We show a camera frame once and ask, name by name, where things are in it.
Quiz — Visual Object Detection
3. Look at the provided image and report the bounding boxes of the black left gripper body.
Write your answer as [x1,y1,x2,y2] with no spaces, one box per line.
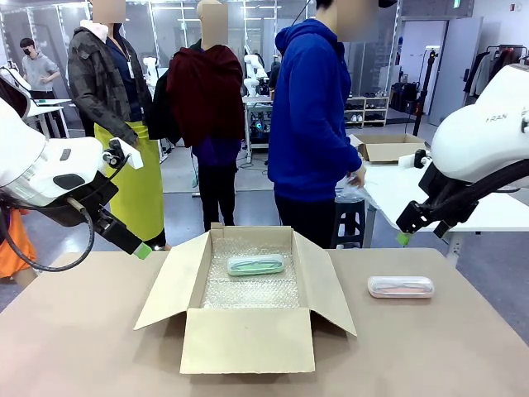
[41,171,120,233]

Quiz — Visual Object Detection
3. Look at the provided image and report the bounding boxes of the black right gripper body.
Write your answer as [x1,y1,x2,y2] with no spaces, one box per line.
[419,162,476,222]

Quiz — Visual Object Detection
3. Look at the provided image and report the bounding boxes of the clear bubble wrap sheet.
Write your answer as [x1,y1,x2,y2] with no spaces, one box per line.
[334,173,375,204]

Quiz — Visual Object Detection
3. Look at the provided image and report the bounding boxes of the pink glasses case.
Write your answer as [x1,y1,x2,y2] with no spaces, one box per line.
[367,275,436,299]

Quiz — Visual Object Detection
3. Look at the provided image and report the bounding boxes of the mint green glasses case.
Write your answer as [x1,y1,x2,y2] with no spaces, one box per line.
[226,254,285,277]

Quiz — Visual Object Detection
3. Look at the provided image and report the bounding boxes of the person's right forearm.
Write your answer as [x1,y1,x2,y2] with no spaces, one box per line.
[330,136,365,175]

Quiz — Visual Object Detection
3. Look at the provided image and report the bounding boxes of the person's right hand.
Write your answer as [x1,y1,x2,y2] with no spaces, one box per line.
[346,163,368,188]

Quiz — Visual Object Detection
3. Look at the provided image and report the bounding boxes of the white side table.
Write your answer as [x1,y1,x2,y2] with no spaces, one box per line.
[349,134,529,258]

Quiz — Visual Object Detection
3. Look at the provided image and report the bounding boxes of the dark plastic stool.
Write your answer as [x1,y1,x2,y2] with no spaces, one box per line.
[335,200,368,250]

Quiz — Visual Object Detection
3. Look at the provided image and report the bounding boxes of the small open cardboard box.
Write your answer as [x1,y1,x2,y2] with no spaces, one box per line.
[349,132,431,165]

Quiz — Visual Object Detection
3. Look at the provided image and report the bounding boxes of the orange cloth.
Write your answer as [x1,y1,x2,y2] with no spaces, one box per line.
[0,208,37,279]

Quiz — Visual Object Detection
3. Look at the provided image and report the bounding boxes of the white background desk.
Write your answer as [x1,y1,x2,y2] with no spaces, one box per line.
[23,98,74,140]

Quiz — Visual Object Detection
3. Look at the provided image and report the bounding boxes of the black tripod stand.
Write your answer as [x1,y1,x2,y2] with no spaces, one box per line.
[412,47,440,138]

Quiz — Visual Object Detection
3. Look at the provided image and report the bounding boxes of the black suitcase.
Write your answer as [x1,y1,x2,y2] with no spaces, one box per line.
[389,81,421,115]

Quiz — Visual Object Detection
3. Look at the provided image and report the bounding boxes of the wooden shoe shelf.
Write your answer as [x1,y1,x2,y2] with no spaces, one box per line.
[344,95,390,127]

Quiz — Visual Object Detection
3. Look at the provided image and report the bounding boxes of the mannequin with yellow-green skirt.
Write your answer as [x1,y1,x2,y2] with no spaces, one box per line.
[67,0,167,251]

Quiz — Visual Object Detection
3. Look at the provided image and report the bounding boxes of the bubble wrap box liner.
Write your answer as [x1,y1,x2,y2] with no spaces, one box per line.
[201,237,302,310]

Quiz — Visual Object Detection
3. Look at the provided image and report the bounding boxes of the person in blue hoodie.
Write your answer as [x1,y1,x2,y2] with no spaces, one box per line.
[267,0,379,250]

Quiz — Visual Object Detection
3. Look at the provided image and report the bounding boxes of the person in grey hoodie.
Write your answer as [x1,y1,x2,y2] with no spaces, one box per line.
[19,37,61,100]

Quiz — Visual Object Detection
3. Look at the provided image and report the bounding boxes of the clothes rack with garments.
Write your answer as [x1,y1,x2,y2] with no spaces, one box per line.
[462,43,529,99]

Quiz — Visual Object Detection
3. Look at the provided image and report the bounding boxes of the open brown cardboard box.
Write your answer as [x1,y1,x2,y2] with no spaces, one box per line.
[132,222,358,375]

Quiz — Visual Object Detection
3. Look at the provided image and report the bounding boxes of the mannequin with maroon garment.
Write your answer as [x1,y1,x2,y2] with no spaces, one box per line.
[148,0,245,233]

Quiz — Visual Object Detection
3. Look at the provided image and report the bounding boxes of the computer rack under bench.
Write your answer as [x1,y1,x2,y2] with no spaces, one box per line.
[245,97,274,151]

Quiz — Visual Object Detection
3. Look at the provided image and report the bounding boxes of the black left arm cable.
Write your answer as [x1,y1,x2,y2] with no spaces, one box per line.
[0,197,97,273]

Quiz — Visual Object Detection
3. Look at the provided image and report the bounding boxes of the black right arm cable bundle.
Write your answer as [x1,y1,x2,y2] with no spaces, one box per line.
[429,159,529,220]

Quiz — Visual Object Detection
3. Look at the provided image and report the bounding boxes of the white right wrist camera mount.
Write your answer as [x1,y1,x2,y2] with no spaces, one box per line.
[398,148,431,170]

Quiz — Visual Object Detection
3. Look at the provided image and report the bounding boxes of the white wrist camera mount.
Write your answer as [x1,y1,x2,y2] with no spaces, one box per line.
[102,138,145,170]
[398,148,431,170]

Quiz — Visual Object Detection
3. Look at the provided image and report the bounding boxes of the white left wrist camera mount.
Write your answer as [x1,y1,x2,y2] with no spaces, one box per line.
[102,138,145,170]

